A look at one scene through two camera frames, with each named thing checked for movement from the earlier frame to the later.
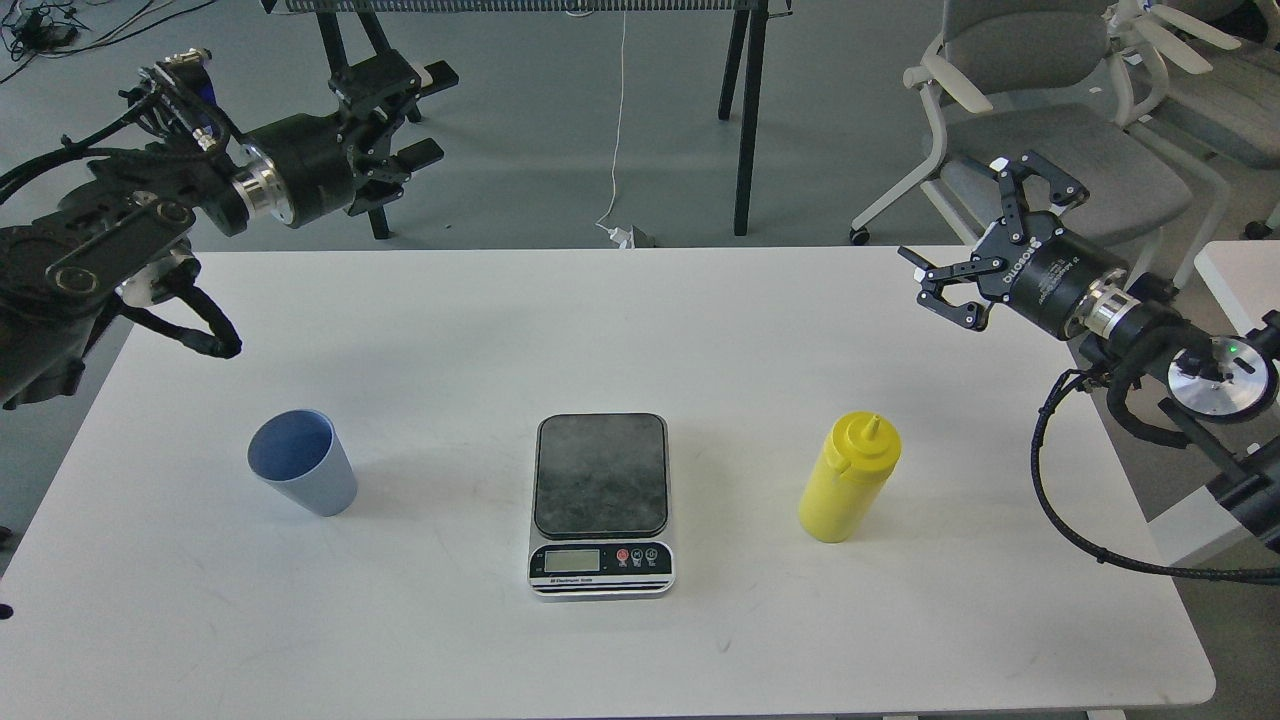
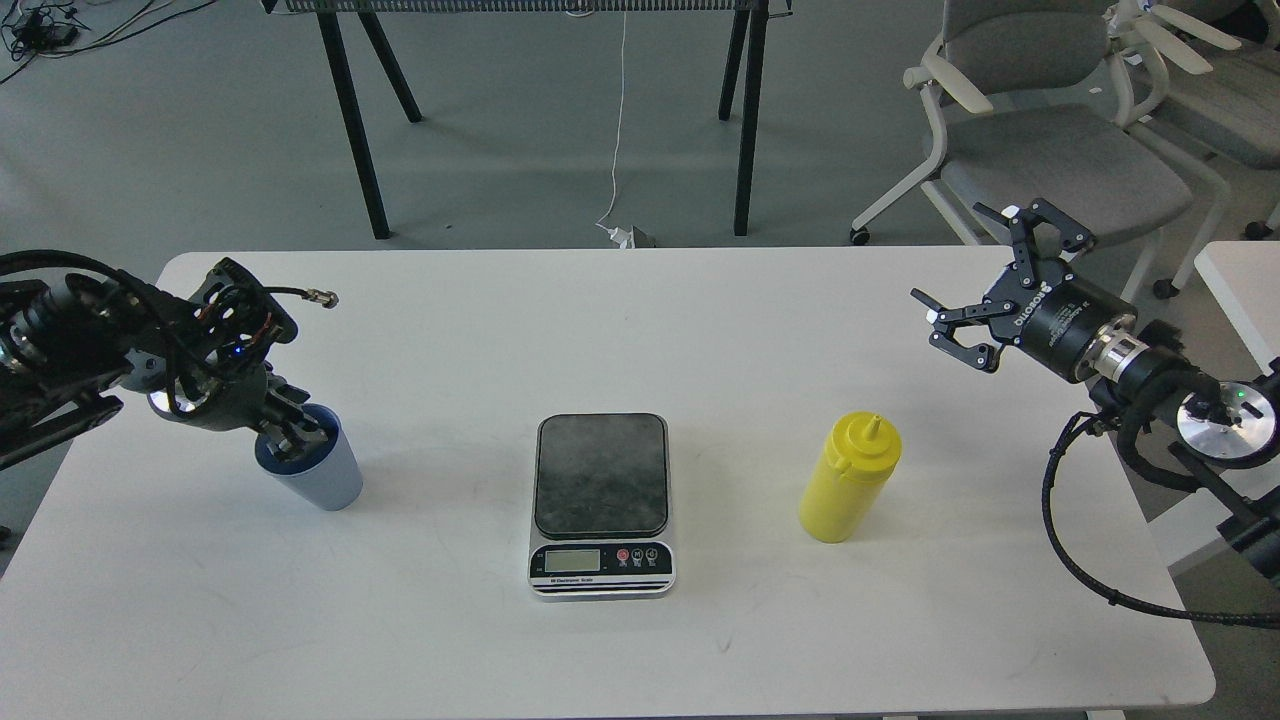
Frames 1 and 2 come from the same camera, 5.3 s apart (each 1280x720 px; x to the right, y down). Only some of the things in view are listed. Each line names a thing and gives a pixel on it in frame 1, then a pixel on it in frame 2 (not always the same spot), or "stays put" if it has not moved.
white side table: (1246, 276) stays put
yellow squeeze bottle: (848, 476) stays put
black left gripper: (304, 169) -> (221, 359)
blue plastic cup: (300, 453) stays put
